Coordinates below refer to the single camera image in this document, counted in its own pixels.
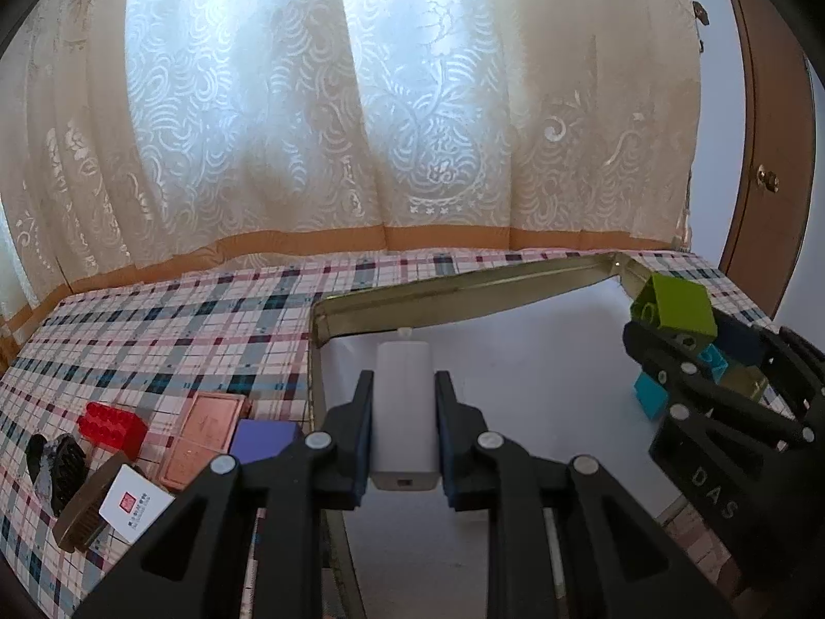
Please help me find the dark textured rock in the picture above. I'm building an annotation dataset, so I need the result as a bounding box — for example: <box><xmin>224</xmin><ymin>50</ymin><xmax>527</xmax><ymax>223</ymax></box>
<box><xmin>44</xmin><ymin>435</ymin><xmax>89</xmax><ymax>518</ymax></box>

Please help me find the green building block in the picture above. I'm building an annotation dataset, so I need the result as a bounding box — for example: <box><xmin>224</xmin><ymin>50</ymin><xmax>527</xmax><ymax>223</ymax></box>
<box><xmin>628</xmin><ymin>272</ymin><xmax>719</xmax><ymax>340</ymax></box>

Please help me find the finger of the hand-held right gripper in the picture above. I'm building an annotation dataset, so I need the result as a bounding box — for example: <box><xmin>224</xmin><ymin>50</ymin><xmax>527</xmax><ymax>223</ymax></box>
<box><xmin>717</xmin><ymin>311</ymin><xmax>825</xmax><ymax>415</ymax></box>
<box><xmin>620</xmin><ymin>320</ymin><xmax>808</xmax><ymax>450</ymax></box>

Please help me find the white card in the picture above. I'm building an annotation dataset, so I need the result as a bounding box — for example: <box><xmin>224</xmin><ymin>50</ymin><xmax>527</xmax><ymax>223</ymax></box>
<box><xmin>96</xmin><ymin>467</ymin><xmax>175</xmax><ymax>540</ymax></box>

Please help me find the olive yellow building block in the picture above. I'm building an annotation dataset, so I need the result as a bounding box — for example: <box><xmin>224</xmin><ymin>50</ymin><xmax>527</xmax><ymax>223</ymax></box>
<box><xmin>725</xmin><ymin>364</ymin><xmax>771</xmax><ymax>404</ymax></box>

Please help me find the red building block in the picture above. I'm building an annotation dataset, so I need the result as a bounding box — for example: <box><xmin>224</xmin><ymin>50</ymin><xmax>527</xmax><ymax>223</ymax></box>
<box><xmin>77</xmin><ymin>401</ymin><xmax>148</xmax><ymax>456</ymax></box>

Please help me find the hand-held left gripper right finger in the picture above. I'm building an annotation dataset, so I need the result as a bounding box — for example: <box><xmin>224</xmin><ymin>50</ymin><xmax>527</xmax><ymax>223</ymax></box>
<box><xmin>434</xmin><ymin>370</ymin><xmax>736</xmax><ymax>619</ymax></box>

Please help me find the gold metal tin tray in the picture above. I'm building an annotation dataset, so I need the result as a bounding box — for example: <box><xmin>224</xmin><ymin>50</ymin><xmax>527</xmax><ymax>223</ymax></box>
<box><xmin>309</xmin><ymin>250</ymin><xmax>774</xmax><ymax>619</ymax></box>

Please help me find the metal curtain hook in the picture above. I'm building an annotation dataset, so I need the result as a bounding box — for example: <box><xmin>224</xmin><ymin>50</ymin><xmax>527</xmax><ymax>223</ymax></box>
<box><xmin>691</xmin><ymin>1</ymin><xmax>711</xmax><ymax>54</ymax></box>

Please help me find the purple block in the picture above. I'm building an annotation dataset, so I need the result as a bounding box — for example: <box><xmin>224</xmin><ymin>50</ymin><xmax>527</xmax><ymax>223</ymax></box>
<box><xmin>230</xmin><ymin>419</ymin><xmax>304</xmax><ymax>465</ymax></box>

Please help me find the cream patterned curtain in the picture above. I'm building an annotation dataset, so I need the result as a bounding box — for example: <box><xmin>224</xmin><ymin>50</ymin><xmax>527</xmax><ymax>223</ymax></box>
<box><xmin>0</xmin><ymin>0</ymin><xmax>705</xmax><ymax>336</ymax></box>

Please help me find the wooden brush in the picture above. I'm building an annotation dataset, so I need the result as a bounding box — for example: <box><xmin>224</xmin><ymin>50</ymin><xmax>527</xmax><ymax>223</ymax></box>
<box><xmin>52</xmin><ymin>451</ymin><xmax>139</xmax><ymax>553</ymax></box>

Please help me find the dark blue building block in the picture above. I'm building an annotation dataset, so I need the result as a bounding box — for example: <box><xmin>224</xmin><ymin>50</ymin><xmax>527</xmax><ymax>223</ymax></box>
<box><xmin>712</xmin><ymin>319</ymin><xmax>774</xmax><ymax>368</ymax></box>

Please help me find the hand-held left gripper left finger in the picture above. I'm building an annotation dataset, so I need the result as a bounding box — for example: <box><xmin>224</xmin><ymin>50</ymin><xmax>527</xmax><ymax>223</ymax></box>
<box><xmin>77</xmin><ymin>370</ymin><xmax>376</xmax><ymax>619</ymax></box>

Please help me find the white power adapter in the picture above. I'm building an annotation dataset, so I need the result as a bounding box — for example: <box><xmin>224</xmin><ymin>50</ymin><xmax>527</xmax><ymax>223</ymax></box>
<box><xmin>370</xmin><ymin>339</ymin><xmax>446</xmax><ymax>492</ymax></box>

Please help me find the plaid tablecloth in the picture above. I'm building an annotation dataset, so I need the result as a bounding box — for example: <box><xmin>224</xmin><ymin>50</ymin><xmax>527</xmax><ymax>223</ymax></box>
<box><xmin>0</xmin><ymin>250</ymin><xmax>774</xmax><ymax>619</ymax></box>

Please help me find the small teal building block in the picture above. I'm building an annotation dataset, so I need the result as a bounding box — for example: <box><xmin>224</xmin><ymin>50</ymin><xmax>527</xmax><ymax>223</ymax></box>
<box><xmin>699</xmin><ymin>344</ymin><xmax>731</xmax><ymax>385</ymax></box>

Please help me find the large teal building block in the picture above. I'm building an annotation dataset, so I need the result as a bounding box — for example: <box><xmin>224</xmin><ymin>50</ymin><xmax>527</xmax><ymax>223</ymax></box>
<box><xmin>633</xmin><ymin>370</ymin><xmax>671</xmax><ymax>423</ymax></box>

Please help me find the brown wooden door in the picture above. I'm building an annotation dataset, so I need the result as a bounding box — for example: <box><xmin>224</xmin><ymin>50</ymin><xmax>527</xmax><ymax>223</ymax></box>
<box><xmin>712</xmin><ymin>0</ymin><xmax>825</xmax><ymax>322</ymax></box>

